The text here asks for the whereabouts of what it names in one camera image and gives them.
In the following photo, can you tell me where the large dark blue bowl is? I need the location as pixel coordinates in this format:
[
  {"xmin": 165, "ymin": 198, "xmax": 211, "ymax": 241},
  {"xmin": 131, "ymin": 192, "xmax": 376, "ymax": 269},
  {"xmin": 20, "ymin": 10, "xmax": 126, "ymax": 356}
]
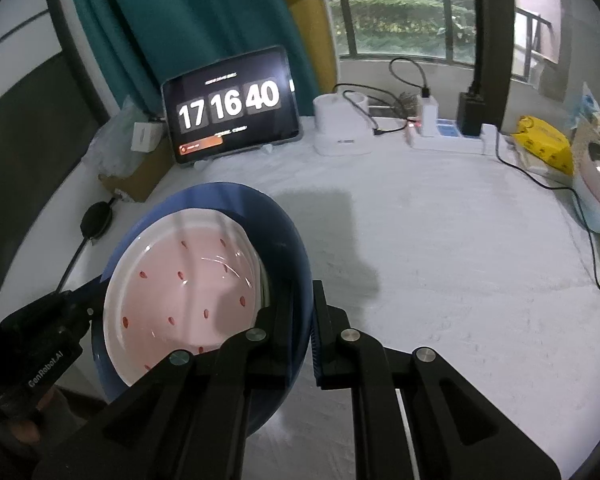
[{"xmin": 98, "ymin": 182, "xmax": 313, "ymax": 434}]

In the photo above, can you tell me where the pink strawberry bowl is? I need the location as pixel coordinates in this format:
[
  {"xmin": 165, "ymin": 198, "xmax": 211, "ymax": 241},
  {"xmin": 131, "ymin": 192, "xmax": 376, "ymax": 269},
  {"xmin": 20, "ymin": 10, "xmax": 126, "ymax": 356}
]
[{"xmin": 102, "ymin": 208, "xmax": 271, "ymax": 386}]

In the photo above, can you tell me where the black round puck device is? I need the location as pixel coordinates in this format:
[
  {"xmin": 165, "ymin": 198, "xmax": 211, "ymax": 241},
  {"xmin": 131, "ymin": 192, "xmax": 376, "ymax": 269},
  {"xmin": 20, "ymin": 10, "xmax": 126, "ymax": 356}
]
[{"xmin": 80, "ymin": 202, "xmax": 114, "ymax": 240}]

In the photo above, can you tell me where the white tablecloth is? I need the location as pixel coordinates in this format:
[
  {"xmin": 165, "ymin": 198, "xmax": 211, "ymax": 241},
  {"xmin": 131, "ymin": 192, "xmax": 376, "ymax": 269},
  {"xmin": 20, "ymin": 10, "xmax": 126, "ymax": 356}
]
[{"xmin": 0, "ymin": 134, "xmax": 600, "ymax": 477}]

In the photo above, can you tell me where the cardboard box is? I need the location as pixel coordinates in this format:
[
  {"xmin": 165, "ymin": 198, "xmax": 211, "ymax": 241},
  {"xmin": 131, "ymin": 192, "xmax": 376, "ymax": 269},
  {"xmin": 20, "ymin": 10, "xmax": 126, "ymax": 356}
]
[{"xmin": 98, "ymin": 140, "xmax": 173, "ymax": 203}]

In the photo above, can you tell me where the clear plastic bag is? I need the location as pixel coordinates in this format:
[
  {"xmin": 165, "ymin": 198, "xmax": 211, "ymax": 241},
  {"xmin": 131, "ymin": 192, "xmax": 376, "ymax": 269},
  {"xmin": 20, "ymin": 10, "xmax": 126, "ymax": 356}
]
[{"xmin": 81, "ymin": 96, "xmax": 147, "ymax": 178}]

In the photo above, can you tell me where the small white box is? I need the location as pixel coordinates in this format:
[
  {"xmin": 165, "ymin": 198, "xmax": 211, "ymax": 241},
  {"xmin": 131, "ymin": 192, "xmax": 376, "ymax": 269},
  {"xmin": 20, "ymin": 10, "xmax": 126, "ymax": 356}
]
[{"xmin": 131, "ymin": 122, "xmax": 164, "ymax": 154}]

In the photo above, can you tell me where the light blue stacked bowl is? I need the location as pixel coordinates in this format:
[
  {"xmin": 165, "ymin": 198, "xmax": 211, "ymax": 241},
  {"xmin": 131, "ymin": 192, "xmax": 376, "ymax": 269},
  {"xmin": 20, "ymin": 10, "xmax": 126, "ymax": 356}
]
[{"xmin": 572, "ymin": 180, "xmax": 600, "ymax": 234}]

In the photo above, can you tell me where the white power strip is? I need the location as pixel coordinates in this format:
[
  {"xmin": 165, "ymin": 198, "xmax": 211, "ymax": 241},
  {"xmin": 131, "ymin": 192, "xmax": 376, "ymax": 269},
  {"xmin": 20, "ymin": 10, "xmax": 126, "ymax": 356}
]
[{"xmin": 405, "ymin": 119, "xmax": 498, "ymax": 156}]

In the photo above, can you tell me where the yellow wipes pack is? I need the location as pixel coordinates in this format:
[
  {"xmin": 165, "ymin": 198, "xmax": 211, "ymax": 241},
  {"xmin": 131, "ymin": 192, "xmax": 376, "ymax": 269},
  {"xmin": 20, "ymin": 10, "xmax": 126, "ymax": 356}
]
[{"xmin": 513, "ymin": 116, "xmax": 573, "ymax": 177}]

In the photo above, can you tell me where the black power adapter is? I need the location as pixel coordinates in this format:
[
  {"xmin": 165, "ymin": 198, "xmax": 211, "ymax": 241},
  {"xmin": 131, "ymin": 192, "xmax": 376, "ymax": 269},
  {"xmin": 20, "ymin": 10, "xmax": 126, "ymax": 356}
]
[{"xmin": 456, "ymin": 92, "xmax": 484, "ymax": 136}]

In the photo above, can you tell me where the white charger plug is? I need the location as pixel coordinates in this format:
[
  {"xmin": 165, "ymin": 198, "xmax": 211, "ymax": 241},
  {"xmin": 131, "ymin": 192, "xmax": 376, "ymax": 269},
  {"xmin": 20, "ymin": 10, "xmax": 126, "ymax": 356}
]
[{"xmin": 417, "ymin": 96, "xmax": 439, "ymax": 138}]

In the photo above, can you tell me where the tablet showing clock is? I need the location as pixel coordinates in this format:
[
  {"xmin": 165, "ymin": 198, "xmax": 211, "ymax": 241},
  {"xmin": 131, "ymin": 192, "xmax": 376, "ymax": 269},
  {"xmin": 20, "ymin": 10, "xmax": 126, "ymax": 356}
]
[{"xmin": 161, "ymin": 46, "xmax": 300, "ymax": 166}]

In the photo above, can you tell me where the teal curtain left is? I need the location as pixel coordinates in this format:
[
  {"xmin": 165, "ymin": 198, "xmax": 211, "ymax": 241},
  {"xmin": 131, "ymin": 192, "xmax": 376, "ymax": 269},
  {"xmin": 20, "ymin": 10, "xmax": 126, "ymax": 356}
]
[{"xmin": 73, "ymin": 0, "xmax": 318, "ymax": 115}]

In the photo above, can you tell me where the yellow curtain left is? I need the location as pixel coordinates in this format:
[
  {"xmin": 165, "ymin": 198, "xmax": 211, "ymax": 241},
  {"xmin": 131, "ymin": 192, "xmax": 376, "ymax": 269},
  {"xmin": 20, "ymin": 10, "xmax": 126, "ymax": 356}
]
[{"xmin": 286, "ymin": 0, "xmax": 339, "ymax": 93}]

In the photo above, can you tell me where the black charging cable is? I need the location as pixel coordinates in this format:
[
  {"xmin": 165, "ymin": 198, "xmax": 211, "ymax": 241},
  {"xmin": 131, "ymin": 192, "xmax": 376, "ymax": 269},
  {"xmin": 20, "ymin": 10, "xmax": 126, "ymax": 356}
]
[{"xmin": 467, "ymin": 79, "xmax": 600, "ymax": 302}]

